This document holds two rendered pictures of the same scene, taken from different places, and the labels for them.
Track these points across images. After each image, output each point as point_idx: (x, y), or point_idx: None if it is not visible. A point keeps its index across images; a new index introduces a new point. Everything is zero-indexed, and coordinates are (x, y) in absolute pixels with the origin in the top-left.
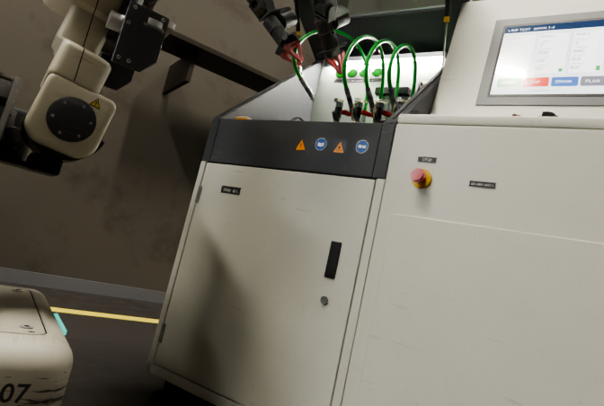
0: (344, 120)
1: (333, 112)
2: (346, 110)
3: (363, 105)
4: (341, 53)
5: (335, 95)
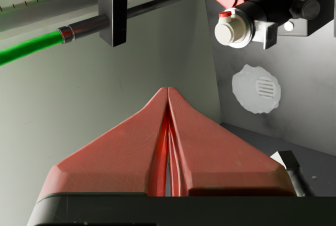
0: (72, 118)
1: (319, 6)
2: None
3: (0, 92)
4: (141, 180)
5: (12, 204)
